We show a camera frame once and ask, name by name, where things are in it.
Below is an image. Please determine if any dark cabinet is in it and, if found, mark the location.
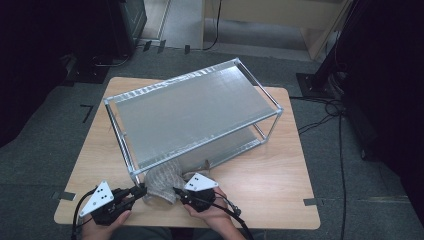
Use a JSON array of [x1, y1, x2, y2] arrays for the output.
[[106, 0, 148, 59]]

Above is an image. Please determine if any beige wooden furniture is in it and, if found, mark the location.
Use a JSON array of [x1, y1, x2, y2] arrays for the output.
[[201, 0, 354, 62]]

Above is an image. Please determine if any dark curtain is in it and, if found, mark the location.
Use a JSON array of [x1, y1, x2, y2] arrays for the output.
[[0, 0, 111, 148], [336, 0, 424, 218]]

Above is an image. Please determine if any black floor cable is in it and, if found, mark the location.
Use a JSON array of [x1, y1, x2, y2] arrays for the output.
[[289, 95, 348, 240]]

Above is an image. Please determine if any person's left hand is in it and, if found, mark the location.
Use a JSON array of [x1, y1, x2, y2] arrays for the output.
[[80, 209, 133, 240]]

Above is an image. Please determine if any person's right hand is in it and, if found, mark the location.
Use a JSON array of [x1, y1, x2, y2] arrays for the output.
[[183, 186, 236, 231]]

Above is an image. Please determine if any hand-held gripper cable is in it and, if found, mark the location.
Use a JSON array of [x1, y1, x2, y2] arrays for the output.
[[213, 196, 254, 240], [70, 188, 98, 240]]

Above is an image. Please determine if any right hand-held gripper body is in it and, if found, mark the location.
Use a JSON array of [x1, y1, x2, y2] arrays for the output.
[[181, 172, 220, 213]]

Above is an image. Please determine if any left hand-held gripper cable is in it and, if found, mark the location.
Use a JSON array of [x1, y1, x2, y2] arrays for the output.
[[70, 188, 98, 240]]

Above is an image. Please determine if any black stand base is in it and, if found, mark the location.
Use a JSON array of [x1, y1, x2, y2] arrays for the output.
[[63, 53, 113, 85]]

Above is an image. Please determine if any black metal stand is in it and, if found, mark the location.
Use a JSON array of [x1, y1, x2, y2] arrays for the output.
[[295, 0, 364, 99]]

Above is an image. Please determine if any black hanging cable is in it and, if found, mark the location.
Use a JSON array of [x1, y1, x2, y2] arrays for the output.
[[204, 0, 223, 51]]

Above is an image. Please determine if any grey knitted cloth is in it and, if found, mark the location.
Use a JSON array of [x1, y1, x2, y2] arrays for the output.
[[143, 159, 212, 205]]

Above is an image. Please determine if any right hand-held gripper cable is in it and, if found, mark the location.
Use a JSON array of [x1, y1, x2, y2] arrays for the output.
[[213, 196, 254, 240]]

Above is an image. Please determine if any silver metal shelf rack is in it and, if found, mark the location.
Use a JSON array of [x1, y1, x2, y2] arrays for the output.
[[103, 57, 284, 188]]

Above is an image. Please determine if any grey tape strip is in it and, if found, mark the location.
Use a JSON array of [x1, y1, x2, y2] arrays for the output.
[[303, 197, 324, 207], [51, 190, 77, 202]]

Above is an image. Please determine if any black tape corner mark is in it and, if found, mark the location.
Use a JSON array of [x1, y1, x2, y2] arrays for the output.
[[79, 104, 95, 124]]

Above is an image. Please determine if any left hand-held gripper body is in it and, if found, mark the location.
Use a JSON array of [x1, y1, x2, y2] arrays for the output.
[[79, 180, 134, 226]]

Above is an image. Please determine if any grey cable loop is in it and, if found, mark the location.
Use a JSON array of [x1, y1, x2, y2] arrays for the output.
[[92, 54, 132, 68]]

